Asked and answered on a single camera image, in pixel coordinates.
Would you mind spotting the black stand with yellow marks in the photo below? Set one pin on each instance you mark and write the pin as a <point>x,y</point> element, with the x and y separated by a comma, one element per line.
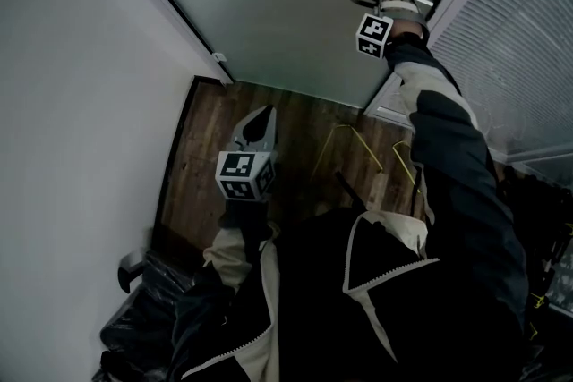
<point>546,237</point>

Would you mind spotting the person's right forearm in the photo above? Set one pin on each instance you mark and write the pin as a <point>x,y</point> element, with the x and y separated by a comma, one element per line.
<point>438,103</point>

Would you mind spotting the person's left forearm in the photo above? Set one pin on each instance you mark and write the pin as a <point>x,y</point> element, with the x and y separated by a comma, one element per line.
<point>244,232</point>

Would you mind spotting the plastic-wrapped black office chair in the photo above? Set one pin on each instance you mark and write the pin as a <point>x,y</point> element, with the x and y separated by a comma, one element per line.
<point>143,317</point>

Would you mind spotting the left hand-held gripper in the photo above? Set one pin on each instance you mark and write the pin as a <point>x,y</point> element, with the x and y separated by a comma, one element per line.
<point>244,174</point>

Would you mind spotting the pale green door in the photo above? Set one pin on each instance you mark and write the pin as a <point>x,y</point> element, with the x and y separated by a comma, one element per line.
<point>291,4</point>

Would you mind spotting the person's torso in dark jacket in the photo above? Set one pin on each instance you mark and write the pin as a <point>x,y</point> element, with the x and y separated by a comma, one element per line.
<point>380,304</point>

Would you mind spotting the person's right hand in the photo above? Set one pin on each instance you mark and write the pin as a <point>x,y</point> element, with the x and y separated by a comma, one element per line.
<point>407,30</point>

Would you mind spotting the black baseboard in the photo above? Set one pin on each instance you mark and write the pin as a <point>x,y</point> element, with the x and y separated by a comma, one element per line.
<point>172,156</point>

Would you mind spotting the small grey plastic clip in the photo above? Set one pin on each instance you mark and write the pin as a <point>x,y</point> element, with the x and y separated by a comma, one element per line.
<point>219,56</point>

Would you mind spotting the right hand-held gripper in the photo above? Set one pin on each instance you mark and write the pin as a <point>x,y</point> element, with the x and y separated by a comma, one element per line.
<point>373,36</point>

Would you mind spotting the glass partition with white blinds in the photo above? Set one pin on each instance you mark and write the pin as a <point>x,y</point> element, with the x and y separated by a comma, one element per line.
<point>515,36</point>

